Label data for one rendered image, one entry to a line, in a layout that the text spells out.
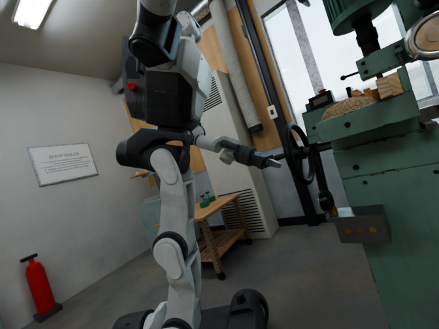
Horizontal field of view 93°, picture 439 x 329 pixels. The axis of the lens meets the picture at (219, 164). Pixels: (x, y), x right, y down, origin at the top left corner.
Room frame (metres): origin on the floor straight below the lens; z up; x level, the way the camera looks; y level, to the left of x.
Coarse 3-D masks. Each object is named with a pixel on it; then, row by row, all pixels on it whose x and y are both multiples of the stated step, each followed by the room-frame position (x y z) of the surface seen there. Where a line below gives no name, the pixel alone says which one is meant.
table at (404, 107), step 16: (400, 96) 0.47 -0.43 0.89; (352, 112) 0.53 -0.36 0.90; (368, 112) 0.51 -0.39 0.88; (384, 112) 0.49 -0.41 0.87; (400, 112) 0.47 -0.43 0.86; (416, 112) 0.46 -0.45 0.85; (320, 128) 0.58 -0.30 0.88; (336, 128) 0.56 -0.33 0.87; (352, 128) 0.53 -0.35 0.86; (368, 128) 0.51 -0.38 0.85
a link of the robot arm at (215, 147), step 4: (224, 136) 1.05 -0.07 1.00; (216, 140) 1.06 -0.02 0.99; (220, 140) 1.05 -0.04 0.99; (228, 140) 1.03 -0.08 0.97; (232, 140) 1.02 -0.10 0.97; (236, 140) 1.01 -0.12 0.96; (212, 144) 1.05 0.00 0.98; (216, 144) 1.05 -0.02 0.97; (240, 144) 1.02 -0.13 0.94; (212, 148) 1.06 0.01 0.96; (216, 148) 1.06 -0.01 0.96; (220, 148) 1.09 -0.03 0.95; (216, 152) 1.07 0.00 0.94
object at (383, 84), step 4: (384, 76) 0.41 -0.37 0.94; (376, 80) 0.42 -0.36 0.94; (380, 80) 0.42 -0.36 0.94; (384, 80) 0.42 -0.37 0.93; (388, 80) 0.41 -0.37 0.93; (376, 84) 0.42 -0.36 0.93; (380, 84) 0.42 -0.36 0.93; (384, 84) 0.42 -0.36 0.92; (388, 84) 0.41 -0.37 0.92; (380, 88) 0.42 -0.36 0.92; (384, 88) 0.42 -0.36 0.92; (388, 88) 0.41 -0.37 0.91; (380, 92) 0.42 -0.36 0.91; (384, 92) 0.42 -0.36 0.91; (388, 92) 0.42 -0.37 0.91; (392, 92) 0.41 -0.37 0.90; (380, 96) 0.42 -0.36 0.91; (384, 96) 0.42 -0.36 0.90; (388, 96) 0.42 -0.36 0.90; (392, 96) 0.46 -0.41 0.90
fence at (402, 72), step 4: (400, 68) 0.46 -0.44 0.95; (404, 68) 0.45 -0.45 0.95; (400, 72) 0.46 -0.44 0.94; (404, 72) 0.45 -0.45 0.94; (400, 76) 0.46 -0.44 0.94; (404, 76) 0.46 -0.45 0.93; (408, 76) 0.45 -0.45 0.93; (400, 80) 0.46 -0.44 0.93; (404, 80) 0.46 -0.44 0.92; (408, 80) 0.45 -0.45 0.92; (404, 84) 0.46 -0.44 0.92; (408, 84) 0.45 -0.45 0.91; (404, 88) 0.46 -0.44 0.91; (408, 88) 0.46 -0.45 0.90; (412, 88) 0.45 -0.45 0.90
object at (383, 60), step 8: (400, 40) 0.64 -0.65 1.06; (384, 48) 0.67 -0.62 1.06; (392, 48) 0.66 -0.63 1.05; (368, 56) 0.70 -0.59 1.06; (376, 56) 0.68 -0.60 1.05; (384, 56) 0.67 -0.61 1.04; (392, 56) 0.66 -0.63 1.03; (408, 56) 0.64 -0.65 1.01; (360, 64) 0.71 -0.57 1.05; (368, 64) 0.70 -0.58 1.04; (376, 64) 0.69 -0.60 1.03; (384, 64) 0.68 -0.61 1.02; (392, 64) 0.66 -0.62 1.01; (400, 64) 0.67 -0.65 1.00; (360, 72) 0.72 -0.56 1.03; (368, 72) 0.70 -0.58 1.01; (376, 72) 0.69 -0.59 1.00; (384, 72) 0.72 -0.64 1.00
